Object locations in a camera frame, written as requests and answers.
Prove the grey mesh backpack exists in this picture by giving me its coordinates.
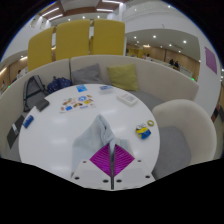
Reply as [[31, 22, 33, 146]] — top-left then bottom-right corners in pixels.
[[22, 75, 50, 113]]

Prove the white flat box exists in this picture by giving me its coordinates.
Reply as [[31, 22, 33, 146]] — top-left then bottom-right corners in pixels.
[[116, 92, 139, 107]]

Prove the person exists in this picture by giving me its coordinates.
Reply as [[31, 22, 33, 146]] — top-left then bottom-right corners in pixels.
[[169, 58, 181, 70]]

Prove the blue card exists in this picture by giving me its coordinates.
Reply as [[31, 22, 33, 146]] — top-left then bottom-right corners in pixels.
[[75, 84, 88, 93]]

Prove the purple wall poster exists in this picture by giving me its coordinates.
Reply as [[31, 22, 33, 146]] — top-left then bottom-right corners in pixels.
[[204, 46, 218, 75]]

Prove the white armchair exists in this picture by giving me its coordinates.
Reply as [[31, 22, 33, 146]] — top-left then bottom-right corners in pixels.
[[151, 98, 218, 181]]

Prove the colourful sticker sheet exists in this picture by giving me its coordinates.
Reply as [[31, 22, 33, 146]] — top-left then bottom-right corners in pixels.
[[59, 94, 97, 114]]

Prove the ceiling lights group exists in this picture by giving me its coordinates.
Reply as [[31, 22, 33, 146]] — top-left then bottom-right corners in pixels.
[[39, 0, 124, 21]]

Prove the grey cushion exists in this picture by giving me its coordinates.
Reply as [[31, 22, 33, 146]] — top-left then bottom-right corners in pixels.
[[71, 63, 106, 86]]

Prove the white and blue packet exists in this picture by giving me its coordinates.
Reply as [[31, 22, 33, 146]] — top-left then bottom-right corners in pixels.
[[98, 84, 115, 95]]

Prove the light blue towel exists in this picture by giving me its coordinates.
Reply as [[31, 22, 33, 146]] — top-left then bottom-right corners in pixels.
[[71, 113, 131, 174]]

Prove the yellow-green cushion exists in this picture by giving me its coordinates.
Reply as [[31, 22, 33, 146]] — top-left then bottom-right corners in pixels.
[[106, 63, 139, 92]]

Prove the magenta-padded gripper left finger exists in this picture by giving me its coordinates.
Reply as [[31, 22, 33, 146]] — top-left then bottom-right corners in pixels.
[[70, 143, 113, 191]]

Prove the yellow partition panel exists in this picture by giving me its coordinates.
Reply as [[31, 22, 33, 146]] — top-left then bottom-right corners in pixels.
[[54, 19, 92, 62], [27, 26, 56, 72], [89, 18, 126, 56]]

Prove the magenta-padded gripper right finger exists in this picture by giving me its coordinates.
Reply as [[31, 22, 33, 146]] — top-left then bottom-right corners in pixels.
[[112, 143, 156, 191]]

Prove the dark blue patterned bag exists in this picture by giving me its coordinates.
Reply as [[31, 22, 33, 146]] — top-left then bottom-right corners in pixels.
[[46, 76, 73, 95]]

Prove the blue rectangular box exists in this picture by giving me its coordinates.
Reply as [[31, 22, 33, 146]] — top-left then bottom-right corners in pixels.
[[22, 114, 35, 129]]

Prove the curved white sofa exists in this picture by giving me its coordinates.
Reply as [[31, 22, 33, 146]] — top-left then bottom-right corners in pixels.
[[0, 54, 200, 158]]

